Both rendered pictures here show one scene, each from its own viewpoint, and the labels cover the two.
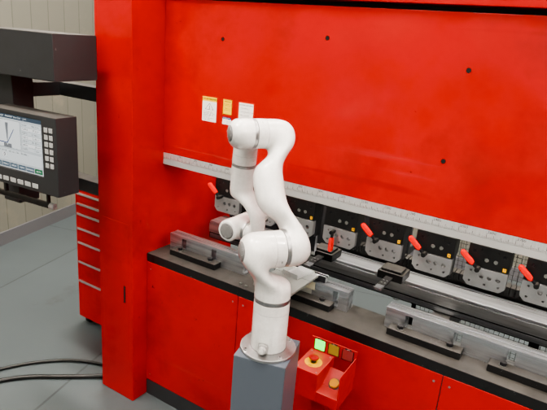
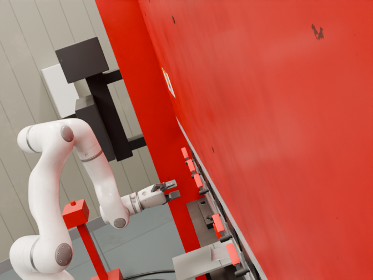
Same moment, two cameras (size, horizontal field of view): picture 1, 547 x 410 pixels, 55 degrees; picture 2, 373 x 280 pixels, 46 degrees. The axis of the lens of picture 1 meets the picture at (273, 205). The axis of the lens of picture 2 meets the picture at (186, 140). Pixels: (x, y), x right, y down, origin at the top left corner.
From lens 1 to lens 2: 1.94 m
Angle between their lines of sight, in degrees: 53
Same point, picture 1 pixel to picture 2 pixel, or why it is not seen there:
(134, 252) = (170, 204)
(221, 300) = not seen: hidden behind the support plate
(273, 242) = (20, 250)
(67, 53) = (72, 59)
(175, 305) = not seen: hidden behind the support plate
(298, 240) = (38, 250)
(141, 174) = (155, 139)
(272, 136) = (38, 142)
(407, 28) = not seen: outside the picture
